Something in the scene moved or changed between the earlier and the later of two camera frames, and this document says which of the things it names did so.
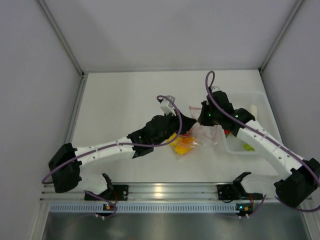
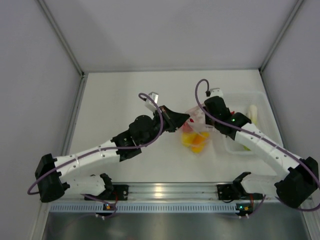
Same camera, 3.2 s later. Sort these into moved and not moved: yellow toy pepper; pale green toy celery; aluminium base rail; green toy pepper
Moved: yellow toy pepper
Not moved: green toy pepper; pale green toy celery; aluminium base rail
